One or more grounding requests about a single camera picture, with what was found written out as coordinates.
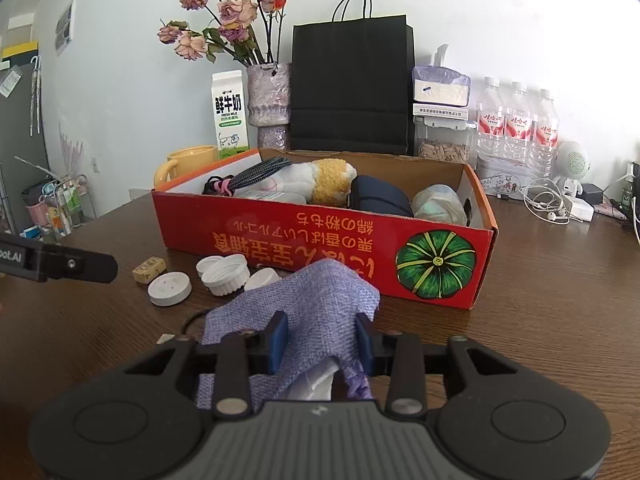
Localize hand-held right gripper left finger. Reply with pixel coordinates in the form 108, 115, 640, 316
125, 311, 291, 418

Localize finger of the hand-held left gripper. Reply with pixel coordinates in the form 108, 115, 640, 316
30, 242, 119, 285

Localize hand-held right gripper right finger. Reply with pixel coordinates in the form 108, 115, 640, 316
353, 312, 532, 418

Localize purple woven pouch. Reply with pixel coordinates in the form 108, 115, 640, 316
195, 265, 381, 402

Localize white face mask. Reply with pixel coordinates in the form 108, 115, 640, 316
287, 357, 336, 402

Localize white ribbed plastic lid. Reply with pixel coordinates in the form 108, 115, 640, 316
202, 255, 251, 299

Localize red cardboard box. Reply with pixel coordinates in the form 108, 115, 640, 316
151, 147, 500, 311

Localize dark zip pouch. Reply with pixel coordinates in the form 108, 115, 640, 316
350, 175, 414, 219

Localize iridescent organza pouch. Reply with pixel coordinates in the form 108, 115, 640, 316
412, 185, 469, 224

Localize white and yellow plush toy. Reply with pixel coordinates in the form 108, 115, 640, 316
272, 158, 359, 207

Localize braided cable with pink tie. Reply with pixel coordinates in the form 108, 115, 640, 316
202, 156, 294, 197

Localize small storage rack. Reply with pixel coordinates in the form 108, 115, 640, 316
20, 172, 98, 241

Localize beige cube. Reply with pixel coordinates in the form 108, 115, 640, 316
132, 258, 166, 284

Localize white round puck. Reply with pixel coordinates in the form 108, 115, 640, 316
147, 270, 192, 307

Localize dark grey cabinet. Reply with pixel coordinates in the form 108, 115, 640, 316
0, 12, 51, 239

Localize white wipes packet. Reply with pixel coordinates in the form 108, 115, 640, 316
244, 186, 307, 206

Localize yellow mug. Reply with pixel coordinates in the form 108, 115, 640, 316
153, 145, 220, 189

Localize translucent hanging item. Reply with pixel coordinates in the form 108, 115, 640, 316
29, 56, 42, 135

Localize white green milk carton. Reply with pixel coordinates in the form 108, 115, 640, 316
211, 71, 251, 161

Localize white tin box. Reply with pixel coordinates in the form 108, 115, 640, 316
475, 155, 534, 196

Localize clear seed container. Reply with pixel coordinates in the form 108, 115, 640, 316
413, 106, 476, 164

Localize white earphones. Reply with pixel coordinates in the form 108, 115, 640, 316
522, 177, 574, 222

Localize purple vase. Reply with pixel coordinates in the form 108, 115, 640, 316
246, 62, 293, 151

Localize white charger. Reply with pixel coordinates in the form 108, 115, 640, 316
565, 195, 596, 224

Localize black paper bag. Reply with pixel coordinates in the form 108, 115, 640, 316
290, 0, 416, 157

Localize purple tissue pack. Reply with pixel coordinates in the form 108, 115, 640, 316
411, 45, 472, 107

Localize black power adapter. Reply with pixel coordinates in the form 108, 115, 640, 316
580, 182, 606, 206

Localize white robot-shaped speaker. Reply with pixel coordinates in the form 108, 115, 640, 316
550, 140, 591, 196

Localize dried rose bouquet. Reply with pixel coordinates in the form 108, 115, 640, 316
157, 0, 289, 67

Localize black cord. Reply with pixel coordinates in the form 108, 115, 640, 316
179, 309, 211, 335

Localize wall poster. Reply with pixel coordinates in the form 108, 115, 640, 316
54, 0, 77, 57

